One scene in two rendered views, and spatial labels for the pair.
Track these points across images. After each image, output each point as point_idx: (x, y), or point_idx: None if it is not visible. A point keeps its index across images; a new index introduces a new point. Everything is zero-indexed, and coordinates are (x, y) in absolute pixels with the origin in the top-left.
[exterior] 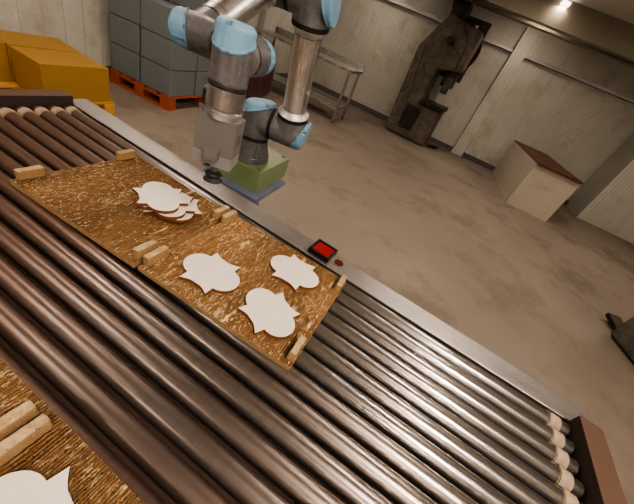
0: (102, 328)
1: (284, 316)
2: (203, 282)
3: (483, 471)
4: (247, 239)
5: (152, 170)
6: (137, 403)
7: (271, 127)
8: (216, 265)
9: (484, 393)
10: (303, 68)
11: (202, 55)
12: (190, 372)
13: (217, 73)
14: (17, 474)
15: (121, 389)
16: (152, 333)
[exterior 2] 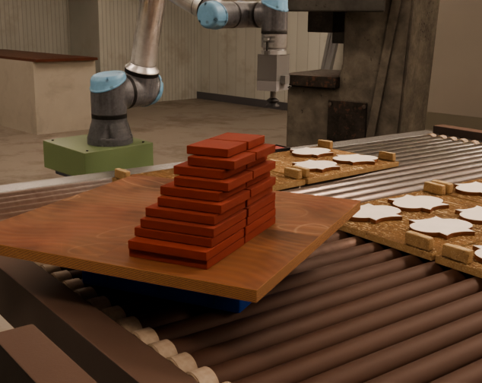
0: (363, 192)
1: (360, 156)
2: (328, 166)
3: (458, 150)
4: (267, 159)
5: (147, 173)
6: (416, 188)
7: (138, 91)
8: (309, 163)
9: (413, 142)
10: (161, 21)
11: (229, 26)
12: None
13: (283, 25)
14: (457, 188)
15: (407, 191)
16: (367, 185)
